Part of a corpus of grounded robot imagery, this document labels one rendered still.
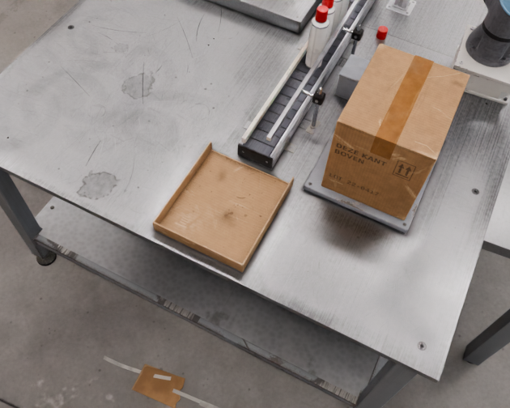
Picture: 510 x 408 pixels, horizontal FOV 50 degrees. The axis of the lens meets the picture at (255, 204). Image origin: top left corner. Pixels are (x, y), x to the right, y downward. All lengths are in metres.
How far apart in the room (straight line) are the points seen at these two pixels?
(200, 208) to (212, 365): 0.85
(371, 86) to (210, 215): 0.53
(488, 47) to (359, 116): 0.64
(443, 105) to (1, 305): 1.80
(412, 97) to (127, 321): 1.41
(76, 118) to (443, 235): 1.09
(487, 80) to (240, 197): 0.85
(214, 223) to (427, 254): 0.56
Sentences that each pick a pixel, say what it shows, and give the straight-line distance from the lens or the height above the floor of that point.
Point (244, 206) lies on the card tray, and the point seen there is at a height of 0.83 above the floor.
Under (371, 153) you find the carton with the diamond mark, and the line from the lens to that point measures 1.33.
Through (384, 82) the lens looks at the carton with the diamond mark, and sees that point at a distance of 1.40.
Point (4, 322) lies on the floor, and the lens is 2.38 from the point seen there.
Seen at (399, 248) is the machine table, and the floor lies 0.83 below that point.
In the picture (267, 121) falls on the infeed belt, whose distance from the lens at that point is 1.59.
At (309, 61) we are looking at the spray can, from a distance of 1.73.
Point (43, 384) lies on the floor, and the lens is 2.25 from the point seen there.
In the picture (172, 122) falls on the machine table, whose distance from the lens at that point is 1.65.
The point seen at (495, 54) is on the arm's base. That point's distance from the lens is 1.84.
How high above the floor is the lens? 2.08
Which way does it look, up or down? 58 degrees down
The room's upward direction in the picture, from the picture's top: 4 degrees clockwise
